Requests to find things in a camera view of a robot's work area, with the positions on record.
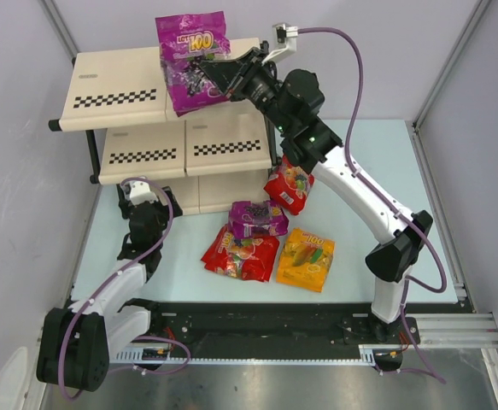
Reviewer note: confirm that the beige three-tier shelf rack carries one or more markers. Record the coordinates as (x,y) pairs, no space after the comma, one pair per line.
(209,158)

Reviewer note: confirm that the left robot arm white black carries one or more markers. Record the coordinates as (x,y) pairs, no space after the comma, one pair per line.
(79,341)

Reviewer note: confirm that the red fruit candy bag upright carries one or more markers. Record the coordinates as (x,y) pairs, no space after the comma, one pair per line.
(289,186)

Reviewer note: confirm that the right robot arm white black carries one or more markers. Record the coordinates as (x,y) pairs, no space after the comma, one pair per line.
(291,105)

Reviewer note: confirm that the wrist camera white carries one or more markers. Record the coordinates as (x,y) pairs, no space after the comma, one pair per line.
(140,192)
(285,40)

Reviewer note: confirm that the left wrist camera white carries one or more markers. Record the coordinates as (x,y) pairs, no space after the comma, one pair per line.
(140,192)

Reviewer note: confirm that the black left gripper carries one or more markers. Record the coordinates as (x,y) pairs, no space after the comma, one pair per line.
(124,205)

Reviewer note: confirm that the purple grape candy bag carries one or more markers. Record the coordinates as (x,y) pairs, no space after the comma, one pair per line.
(248,219)
(185,41)

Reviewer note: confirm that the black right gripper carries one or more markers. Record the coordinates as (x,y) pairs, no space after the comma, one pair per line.
(241,78)

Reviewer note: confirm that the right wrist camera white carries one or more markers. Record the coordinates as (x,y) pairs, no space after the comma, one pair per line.
(285,40)

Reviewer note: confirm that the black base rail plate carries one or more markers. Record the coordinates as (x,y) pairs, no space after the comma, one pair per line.
(328,334)

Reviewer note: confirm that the orange mango candy bag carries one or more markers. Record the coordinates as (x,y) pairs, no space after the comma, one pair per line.
(305,260)

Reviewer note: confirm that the red fruit candy bag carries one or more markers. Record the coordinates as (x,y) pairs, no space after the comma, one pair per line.
(289,186)
(248,259)

